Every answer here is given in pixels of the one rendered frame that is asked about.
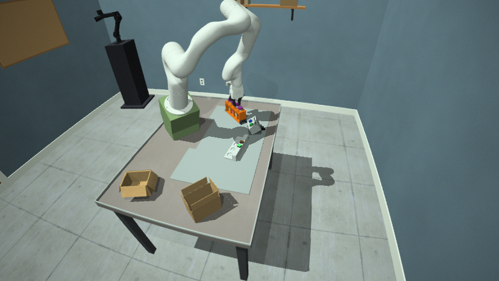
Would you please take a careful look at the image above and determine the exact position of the white key housing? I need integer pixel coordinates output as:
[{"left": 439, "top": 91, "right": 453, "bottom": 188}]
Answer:
[{"left": 247, "top": 116, "right": 265, "bottom": 135}]

